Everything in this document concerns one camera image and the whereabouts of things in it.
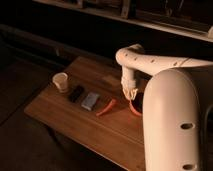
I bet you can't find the red chili pepper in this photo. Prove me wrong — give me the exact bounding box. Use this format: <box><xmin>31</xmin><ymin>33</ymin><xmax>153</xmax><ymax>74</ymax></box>
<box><xmin>96</xmin><ymin>99</ymin><xmax>117</xmax><ymax>116</ymax></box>

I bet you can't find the white paper cup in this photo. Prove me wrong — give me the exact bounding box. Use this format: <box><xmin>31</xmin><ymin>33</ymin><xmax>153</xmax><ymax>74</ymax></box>
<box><xmin>52</xmin><ymin>72</ymin><xmax>68</xmax><ymax>93</ymax></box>

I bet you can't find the red ceramic bowl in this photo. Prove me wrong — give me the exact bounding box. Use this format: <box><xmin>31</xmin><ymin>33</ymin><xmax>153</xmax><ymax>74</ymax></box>
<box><xmin>129</xmin><ymin>92</ymin><xmax>143</xmax><ymax>116</ymax></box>

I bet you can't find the black rectangular block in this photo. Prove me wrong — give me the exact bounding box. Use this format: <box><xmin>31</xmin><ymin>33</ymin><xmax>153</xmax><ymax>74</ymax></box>
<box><xmin>68</xmin><ymin>85</ymin><xmax>84</xmax><ymax>102</ymax></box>

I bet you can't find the wooden shelf rail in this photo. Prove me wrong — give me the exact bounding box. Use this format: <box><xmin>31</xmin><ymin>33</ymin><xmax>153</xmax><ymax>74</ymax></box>
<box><xmin>34</xmin><ymin>0</ymin><xmax>213</xmax><ymax>43</ymax></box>

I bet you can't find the grey blue sponge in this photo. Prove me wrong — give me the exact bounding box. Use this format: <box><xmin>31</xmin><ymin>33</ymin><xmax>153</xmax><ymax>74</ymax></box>
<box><xmin>81</xmin><ymin>92</ymin><xmax>100</xmax><ymax>111</ymax></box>

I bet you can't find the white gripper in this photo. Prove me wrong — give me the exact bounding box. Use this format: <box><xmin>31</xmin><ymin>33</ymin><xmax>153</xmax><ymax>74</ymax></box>
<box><xmin>121</xmin><ymin>68</ymin><xmax>138</xmax><ymax>100</ymax></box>

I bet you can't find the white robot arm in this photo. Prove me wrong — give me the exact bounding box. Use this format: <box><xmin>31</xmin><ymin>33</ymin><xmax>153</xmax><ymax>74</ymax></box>
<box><xmin>116</xmin><ymin>44</ymin><xmax>213</xmax><ymax>171</ymax></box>

